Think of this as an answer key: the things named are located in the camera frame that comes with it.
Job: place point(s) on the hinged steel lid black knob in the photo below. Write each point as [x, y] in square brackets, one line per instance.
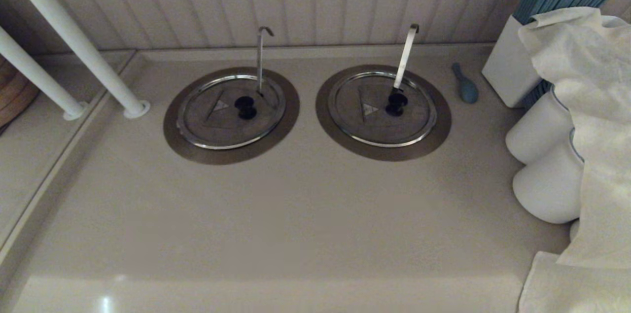
[207, 125]
[360, 125]

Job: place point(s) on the small blue spoon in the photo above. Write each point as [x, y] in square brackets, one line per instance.
[467, 90]

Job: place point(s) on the white box holder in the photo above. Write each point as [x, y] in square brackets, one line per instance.
[505, 69]

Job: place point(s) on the white cylindrical container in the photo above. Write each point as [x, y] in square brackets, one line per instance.
[535, 130]
[548, 190]

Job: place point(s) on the white round pole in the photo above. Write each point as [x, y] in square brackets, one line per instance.
[64, 27]
[34, 74]

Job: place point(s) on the white woven cloth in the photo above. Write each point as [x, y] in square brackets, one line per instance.
[596, 106]

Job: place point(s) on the brown wooden board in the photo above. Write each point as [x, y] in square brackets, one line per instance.
[12, 98]

